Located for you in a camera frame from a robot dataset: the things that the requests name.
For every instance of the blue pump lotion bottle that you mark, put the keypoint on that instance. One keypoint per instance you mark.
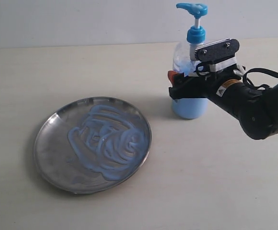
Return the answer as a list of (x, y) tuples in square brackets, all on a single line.
[(183, 60)]

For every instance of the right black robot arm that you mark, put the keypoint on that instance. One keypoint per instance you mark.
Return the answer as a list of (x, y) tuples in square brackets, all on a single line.
[(255, 107)]

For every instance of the round steel plate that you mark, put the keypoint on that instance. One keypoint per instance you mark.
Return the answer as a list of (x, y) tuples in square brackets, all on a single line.
[(54, 157)]

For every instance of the blue soap smear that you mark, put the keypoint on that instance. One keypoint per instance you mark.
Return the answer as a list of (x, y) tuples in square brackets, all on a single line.
[(110, 141)]

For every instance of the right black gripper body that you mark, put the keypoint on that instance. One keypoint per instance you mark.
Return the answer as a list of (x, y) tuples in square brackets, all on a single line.
[(224, 84)]

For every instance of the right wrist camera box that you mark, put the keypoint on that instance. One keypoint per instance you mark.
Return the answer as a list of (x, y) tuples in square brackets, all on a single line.
[(217, 55)]

